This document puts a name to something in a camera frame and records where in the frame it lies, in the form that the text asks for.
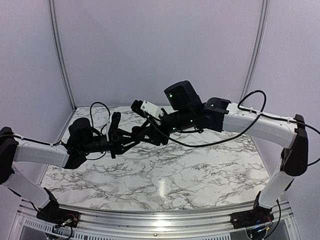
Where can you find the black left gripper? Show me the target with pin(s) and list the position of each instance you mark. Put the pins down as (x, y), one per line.
(121, 141)

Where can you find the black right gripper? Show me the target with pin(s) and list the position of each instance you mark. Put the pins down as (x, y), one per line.
(154, 133)

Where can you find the black round charging case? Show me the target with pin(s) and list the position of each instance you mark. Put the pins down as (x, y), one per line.
(135, 131)

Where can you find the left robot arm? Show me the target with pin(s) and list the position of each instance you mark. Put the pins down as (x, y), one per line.
(83, 140)

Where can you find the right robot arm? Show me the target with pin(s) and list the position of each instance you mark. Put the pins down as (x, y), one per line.
(222, 115)

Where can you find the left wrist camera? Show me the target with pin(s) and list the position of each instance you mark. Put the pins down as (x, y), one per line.
(112, 133)

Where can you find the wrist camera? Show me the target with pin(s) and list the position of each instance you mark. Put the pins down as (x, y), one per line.
(112, 133)
(146, 108)

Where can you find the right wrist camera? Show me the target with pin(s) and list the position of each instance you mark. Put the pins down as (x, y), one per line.
(146, 108)

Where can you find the aluminium front rail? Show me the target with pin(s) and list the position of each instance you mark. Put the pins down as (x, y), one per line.
(191, 224)

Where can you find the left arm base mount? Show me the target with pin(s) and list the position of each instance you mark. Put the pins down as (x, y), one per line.
(57, 217)

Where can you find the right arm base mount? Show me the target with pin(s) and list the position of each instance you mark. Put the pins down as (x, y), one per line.
(257, 215)

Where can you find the left corner aluminium post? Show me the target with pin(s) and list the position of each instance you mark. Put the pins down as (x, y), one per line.
(59, 53)

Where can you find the corner aluminium post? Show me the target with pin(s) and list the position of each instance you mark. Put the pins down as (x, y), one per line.
(59, 53)
(256, 49)

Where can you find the right corner aluminium post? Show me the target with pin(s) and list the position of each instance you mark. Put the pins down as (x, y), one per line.
(256, 49)

